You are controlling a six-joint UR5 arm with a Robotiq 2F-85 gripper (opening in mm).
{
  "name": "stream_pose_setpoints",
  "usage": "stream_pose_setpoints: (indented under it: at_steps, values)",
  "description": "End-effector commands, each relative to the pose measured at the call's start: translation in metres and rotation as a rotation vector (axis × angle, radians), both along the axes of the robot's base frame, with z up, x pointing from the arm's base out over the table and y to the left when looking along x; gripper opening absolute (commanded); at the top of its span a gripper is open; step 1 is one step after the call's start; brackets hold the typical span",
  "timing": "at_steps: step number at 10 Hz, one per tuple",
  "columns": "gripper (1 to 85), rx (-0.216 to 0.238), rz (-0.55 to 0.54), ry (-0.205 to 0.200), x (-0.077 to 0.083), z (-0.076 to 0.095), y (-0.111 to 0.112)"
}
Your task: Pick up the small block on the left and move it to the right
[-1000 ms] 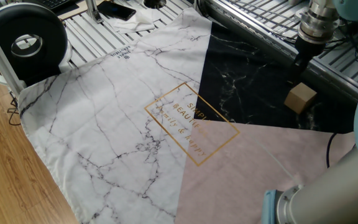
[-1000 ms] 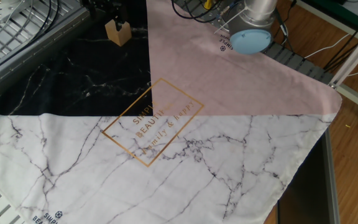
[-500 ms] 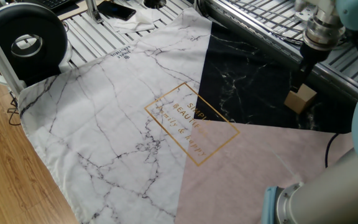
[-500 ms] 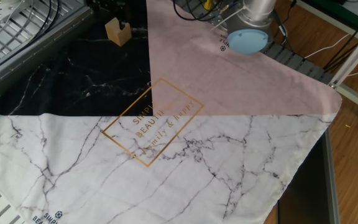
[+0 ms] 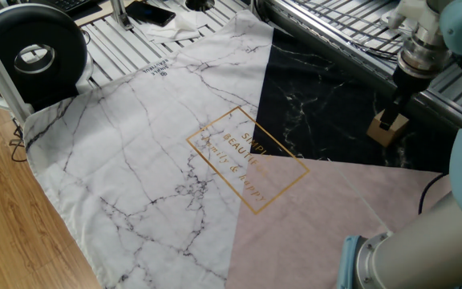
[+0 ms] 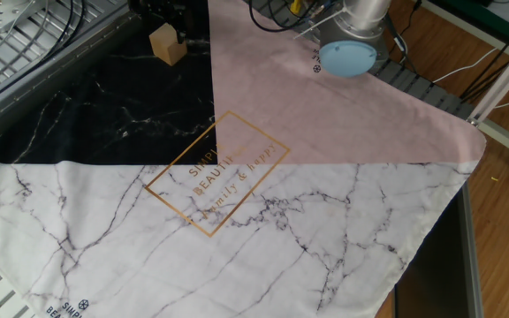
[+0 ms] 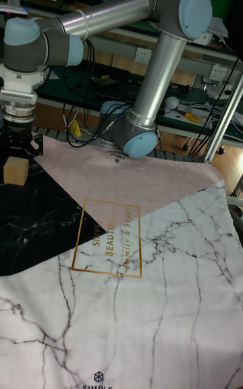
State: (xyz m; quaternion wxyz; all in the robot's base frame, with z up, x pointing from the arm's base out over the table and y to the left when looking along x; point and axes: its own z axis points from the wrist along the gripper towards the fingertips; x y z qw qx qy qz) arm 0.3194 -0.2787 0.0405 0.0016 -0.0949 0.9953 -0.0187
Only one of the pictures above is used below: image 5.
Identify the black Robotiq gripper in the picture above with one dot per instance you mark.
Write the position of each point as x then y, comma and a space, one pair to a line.
411, 86

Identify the small wooden block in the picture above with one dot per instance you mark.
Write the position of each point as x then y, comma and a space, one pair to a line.
387, 136

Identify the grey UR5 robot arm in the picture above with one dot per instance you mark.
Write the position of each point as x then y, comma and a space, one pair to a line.
435, 249

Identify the white wrist adapter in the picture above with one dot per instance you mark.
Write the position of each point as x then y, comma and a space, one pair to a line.
415, 16

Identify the white tissue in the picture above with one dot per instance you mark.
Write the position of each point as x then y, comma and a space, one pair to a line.
175, 30

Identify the marble print cloth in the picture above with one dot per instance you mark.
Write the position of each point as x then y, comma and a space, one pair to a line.
134, 160

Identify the black smartphone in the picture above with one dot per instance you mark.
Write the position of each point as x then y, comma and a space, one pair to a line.
151, 13

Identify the black keyboard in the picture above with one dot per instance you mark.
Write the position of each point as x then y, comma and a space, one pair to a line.
68, 4

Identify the grey aluminium table rail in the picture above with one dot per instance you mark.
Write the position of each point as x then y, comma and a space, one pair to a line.
335, 48

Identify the silver metal bracket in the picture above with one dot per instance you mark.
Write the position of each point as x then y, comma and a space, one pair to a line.
120, 16

